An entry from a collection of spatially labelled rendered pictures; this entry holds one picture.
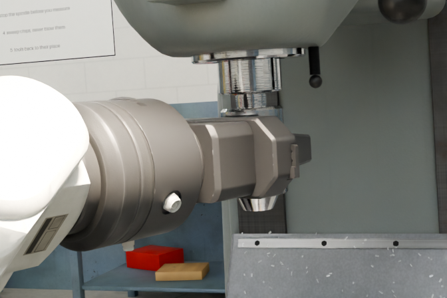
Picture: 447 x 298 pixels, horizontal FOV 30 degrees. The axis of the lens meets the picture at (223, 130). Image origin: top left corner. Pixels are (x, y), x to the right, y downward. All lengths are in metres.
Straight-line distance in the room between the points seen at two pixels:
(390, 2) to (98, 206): 0.21
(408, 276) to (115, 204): 0.56
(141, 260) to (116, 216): 4.57
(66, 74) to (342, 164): 4.67
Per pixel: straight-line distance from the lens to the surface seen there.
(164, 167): 0.49
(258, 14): 0.54
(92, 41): 5.49
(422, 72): 0.97
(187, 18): 0.55
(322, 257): 1.00
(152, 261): 4.97
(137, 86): 5.34
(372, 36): 0.98
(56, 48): 5.63
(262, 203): 0.62
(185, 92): 5.21
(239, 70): 0.60
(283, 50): 0.59
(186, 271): 4.67
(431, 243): 0.98
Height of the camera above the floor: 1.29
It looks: 3 degrees down
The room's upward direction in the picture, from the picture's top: 4 degrees counter-clockwise
